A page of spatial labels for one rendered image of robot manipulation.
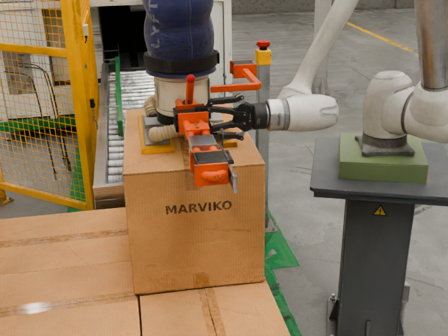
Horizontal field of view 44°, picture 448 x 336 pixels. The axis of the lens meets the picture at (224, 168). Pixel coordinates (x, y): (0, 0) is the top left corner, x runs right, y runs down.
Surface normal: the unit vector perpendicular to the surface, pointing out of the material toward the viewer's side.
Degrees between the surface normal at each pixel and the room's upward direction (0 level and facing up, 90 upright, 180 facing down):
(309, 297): 0
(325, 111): 71
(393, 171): 90
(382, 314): 90
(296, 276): 0
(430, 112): 107
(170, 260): 90
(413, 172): 90
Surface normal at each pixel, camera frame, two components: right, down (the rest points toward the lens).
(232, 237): 0.14, 0.39
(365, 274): -0.19, 0.40
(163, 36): -0.44, 0.11
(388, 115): -0.69, 0.33
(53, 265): -0.02, -0.92
